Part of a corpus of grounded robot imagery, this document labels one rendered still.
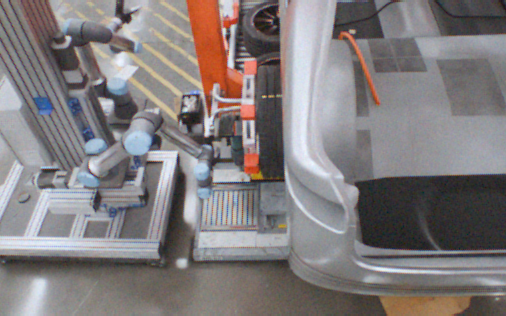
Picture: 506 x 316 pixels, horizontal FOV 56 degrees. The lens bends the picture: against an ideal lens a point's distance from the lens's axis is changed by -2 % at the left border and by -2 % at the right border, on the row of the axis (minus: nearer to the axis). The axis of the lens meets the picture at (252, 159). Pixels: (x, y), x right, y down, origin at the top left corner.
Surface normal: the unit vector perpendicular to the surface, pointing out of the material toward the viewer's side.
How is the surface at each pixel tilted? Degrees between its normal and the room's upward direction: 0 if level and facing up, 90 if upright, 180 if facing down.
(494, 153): 21
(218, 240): 0
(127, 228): 0
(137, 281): 0
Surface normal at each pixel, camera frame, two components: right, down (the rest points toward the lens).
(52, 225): -0.07, -0.65
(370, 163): -0.07, -0.36
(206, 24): -0.02, 0.76
